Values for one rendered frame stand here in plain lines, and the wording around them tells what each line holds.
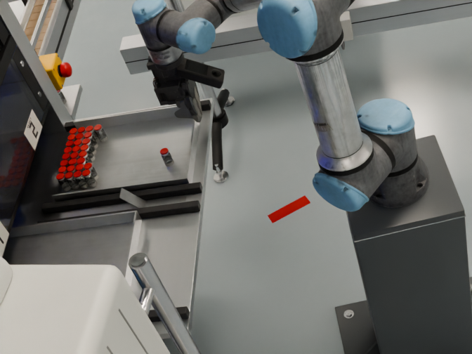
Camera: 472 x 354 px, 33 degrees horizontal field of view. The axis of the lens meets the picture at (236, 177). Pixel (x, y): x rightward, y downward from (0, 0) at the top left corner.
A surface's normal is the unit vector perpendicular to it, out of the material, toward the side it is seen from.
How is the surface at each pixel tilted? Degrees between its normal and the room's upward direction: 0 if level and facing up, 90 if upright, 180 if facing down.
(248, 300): 0
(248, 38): 90
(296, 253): 0
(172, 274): 0
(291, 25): 83
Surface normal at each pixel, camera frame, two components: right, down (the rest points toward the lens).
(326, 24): 0.65, 0.43
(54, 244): -0.25, -0.67
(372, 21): -0.05, 0.73
